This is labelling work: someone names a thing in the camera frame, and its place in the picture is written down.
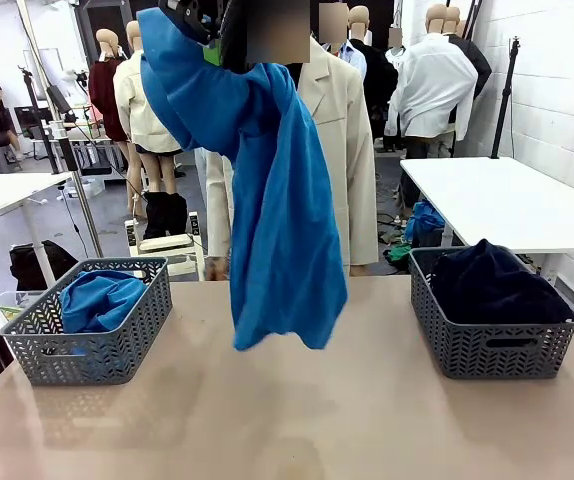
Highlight small black monitor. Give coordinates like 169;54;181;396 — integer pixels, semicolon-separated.
45;83;76;120

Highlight person in beige blazer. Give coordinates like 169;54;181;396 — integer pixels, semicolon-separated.
204;0;379;280

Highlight person's right hand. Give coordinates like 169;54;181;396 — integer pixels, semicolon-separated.
203;255;231;283

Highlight mannequin in black coat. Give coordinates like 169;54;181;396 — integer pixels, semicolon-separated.
444;5;493;101

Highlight person's right forearm beige sleeve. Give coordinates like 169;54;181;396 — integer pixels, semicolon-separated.
204;184;236;259

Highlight large white table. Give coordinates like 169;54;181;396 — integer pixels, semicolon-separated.
399;156;574;287

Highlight clear plastic box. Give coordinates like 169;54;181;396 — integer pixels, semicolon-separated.
0;289;43;324

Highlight blue garment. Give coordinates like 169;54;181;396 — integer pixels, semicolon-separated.
59;269;149;335
136;7;349;352

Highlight navy velvet garment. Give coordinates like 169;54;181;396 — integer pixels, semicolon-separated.
430;238;574;326

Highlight mannequin in white shirt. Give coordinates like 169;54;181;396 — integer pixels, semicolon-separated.
384;3;479;159

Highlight black boots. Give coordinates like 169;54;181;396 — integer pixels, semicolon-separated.
142;190;189;240

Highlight person's left forearm beige sleeve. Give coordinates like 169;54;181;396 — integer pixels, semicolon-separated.
340;189;379;269

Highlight blue cloth pile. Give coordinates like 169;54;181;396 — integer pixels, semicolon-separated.
404;199;447;249

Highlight green cloth pile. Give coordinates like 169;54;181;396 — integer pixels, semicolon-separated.
384;242;413;265

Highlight black bag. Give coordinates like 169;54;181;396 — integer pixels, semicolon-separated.
9;239;79;292

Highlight grey plastic woven basket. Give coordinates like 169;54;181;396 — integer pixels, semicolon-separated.
409;244;574;381
0;257;174;386

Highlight mannequin in maroon top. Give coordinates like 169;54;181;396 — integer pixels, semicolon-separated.
88;28;129;145

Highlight white table with round leg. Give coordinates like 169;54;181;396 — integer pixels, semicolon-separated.
0;171;74;291

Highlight mannequin in blue collared shirt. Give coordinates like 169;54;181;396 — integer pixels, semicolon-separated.
319;2;368;81

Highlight black tripod stand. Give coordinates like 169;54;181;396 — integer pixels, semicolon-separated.
489;35;522;160

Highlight slanted metal pole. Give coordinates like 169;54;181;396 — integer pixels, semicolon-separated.
15;0;104;260

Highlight mannequin in black jacket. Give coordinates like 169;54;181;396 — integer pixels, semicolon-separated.
348;5;399;154

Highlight mannequin in cream jacket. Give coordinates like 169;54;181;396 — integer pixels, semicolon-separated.
113;20;184;221

